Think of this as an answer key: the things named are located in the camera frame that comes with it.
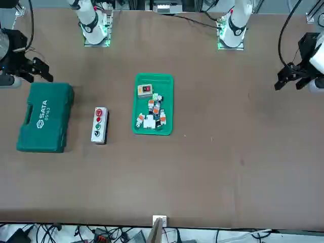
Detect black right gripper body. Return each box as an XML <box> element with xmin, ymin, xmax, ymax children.
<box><xmin>0</xmin><ymin>29</ymin><xmax>35</xmax><ymax>76</ymax></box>

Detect white square plastic block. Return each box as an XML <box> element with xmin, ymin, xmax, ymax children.
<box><xmin>143</xmin><ymin>114</ymin><xmax>156</xmax><ymax>130</ymax></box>

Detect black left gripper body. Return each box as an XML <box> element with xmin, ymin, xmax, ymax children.
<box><xmin>295</xmin><ymin>32</ymin><xmax>319</xmax><ymax>76</ymax></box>

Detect grey foot pedal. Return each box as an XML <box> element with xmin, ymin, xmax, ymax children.
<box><xmin>130</xmin><ymin>229</ymin><xmax>146</xmax><ymax>243</ymax></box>

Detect aluminium camera post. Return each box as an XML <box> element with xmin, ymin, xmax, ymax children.
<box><xmin>147</xmin><ymin>215</ymin><xmax>168</xmax><ymax>243</ymax></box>

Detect green plastic tray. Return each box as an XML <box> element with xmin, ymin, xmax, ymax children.
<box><xmin>131</xmin><ymin>73</ymin><xmax>175</xmax><ymax>136</ymax></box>

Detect green plastic tool case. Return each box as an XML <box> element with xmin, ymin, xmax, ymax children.
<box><xmin>16</xmin><ymin>82</ymin><xmax>75</xmax><ymax>153</ymax></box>

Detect thin black table cable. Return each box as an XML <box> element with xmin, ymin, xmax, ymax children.
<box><xmin>161</xmin><ymin>11</ymin><xmax>223</xmax><ymax>29</ymax></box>

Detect black power adapter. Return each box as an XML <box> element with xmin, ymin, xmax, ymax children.
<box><xmin>6</xmin><ymin>227</ymin><xmax>31</xmax><ymax>243</ymax></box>

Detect beige two-button switch box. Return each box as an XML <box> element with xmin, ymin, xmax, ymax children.
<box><xmin>137</xmin><ymin>83</ymin><xmax>153</xmax><ymax>99</ymax></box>

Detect white four-button control box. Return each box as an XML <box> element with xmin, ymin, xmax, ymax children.
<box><xmin>91</xmin><ymin>107</ymin><xmax>110</xmax><ymax>145</ymax></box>

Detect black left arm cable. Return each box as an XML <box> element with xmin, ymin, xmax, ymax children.
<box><xmin>278</xmin><ymin>0</ymin><xmax>303</xmax><ymax>67</ymax></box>

